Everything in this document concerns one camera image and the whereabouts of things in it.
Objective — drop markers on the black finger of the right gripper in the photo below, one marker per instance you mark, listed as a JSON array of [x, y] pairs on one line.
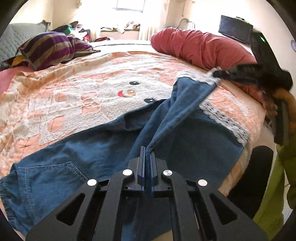
[[230, 74]]

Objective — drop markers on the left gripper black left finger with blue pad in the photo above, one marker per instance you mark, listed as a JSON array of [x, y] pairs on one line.
[[94, 211]]

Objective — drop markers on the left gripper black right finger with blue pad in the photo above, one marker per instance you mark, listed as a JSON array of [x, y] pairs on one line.
[[199, 211]]

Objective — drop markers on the green sleeved right forearm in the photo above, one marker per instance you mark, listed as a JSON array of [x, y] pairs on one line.
[[269, 216]]

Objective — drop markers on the person's right hand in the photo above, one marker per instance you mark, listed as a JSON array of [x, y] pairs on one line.
[[287, 97]]

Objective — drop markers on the red rolled bolster pillow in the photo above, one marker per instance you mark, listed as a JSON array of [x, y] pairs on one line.
[[203, 50]]

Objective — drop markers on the black flat screen television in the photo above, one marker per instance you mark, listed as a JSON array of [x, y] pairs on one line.
[[236, 29]]

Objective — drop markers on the white window curtain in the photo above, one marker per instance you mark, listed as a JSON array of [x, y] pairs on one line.
[[154, 17]]

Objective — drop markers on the orange white fluffy blanket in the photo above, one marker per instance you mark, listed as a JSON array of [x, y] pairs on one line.
[[43, 107]]

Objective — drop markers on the clothes pile near window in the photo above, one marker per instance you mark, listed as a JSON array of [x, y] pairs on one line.
[[100, 33]]

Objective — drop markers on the pink quilted pillow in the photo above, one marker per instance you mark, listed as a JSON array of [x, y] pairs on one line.
[[7, 75]]

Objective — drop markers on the purple striped cushion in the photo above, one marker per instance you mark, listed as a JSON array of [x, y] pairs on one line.
[[48, 49]]

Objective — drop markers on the grey quilted headboard cover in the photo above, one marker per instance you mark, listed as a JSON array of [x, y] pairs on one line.
[[18, 33]]

